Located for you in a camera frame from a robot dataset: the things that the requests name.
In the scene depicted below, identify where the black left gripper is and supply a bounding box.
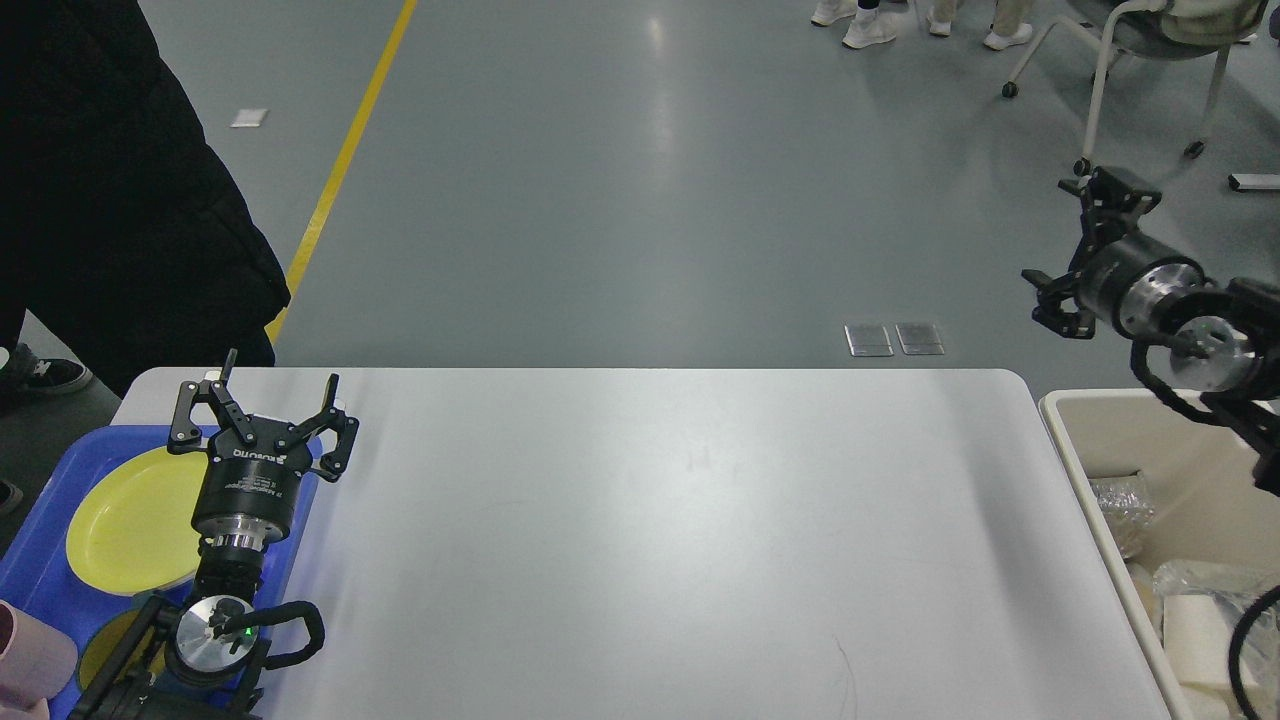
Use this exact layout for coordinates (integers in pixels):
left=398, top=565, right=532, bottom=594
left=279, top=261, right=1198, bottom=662
left=166, top=347, right=360, bottom=546

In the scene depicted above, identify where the left floor metal plate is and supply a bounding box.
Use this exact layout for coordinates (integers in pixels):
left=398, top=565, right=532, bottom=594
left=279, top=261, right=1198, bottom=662
left=844, top=323, right=895, bottom=357

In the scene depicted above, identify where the beige plastic bin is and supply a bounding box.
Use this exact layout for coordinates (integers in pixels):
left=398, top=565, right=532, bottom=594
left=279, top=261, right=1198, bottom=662
left=1039, top=389, right=1279, bottom=719

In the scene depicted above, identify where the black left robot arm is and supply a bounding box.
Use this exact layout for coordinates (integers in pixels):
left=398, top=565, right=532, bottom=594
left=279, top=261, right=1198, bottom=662
left=70, top=351, right=360, bottom=719

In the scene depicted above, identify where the white paper cup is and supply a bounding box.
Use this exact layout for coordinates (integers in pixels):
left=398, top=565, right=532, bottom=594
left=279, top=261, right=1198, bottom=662
left=1161, top=593, right=1244, bottom=719

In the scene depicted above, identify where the metal bar on floor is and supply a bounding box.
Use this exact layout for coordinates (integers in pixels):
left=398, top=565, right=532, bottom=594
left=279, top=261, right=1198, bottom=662
left=1228, top=173, right=1280, bottom=193

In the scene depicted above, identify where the white floor label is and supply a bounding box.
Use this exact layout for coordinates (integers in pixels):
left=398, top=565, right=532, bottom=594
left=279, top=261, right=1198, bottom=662
left=229, top=108, right=269, bottom=129

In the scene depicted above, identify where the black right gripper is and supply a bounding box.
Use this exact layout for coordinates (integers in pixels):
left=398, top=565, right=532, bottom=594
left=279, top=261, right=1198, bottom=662
left=1021, top=167, right=1206, bottom=340

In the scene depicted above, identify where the foil sheet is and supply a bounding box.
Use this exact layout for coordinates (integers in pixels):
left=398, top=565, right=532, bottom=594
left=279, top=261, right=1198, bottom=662
left=1088, top=470, right=1156, bottom=560

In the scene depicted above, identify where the pink mug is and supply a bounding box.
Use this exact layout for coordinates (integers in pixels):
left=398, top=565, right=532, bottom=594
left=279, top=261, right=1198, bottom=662
left=1, top=601, right=79, bottom=719

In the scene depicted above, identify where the blue plastic tray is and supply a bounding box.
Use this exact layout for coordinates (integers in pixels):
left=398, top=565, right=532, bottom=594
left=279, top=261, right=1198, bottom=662
left=3, top=427, right=317, bottom=719

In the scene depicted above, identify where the right floor metal plate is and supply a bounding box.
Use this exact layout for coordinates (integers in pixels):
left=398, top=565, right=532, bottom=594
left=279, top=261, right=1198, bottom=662
left=893, top=322, right=946, bottom=356

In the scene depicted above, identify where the yellow plastic plate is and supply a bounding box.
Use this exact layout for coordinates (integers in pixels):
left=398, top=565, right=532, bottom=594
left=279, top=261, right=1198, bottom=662
left=65, top=448, right=207, bottom=596

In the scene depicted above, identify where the aluminium foil tray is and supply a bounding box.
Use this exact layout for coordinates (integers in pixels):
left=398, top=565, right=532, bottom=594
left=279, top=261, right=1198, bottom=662
left=1153, top=560, right=1277, bottom=719

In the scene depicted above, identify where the floor metal plate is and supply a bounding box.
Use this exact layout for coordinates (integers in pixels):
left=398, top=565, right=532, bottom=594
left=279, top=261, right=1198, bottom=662
left=893, top=322, right=946, bottom=356
left=844, top=323, right=895, bottom=357

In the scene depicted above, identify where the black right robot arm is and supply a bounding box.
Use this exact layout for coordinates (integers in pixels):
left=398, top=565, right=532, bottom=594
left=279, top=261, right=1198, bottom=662
left=1021, top=167, right=1279, bottom=719

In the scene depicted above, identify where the white rolling chair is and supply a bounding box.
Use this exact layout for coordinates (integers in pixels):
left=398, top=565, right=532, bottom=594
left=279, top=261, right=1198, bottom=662
left=1001, top=1, right=1268, bottom=177

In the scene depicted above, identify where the person in black coat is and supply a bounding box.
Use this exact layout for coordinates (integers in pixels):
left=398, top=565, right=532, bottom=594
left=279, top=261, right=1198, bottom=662
left=1, top=1, right=291, bottom=396

